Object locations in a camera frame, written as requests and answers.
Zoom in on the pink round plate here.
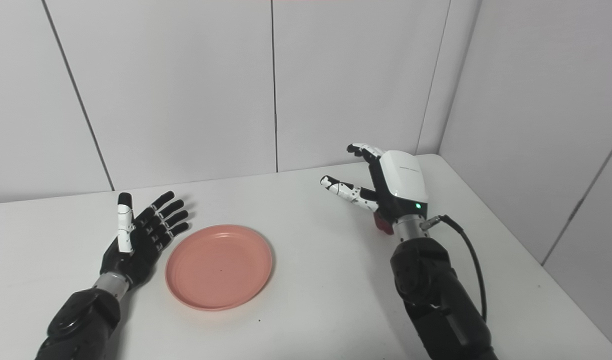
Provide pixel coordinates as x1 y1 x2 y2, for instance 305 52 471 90
164 224 274 312

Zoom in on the red apple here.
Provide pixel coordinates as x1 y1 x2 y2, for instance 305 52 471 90
373 212 396 236

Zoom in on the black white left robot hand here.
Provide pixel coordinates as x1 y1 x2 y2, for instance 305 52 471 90
99 191 191 290

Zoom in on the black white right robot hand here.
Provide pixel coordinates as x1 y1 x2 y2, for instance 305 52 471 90
319 143 430 227

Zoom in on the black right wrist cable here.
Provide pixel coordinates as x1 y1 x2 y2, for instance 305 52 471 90
419 214 489 324

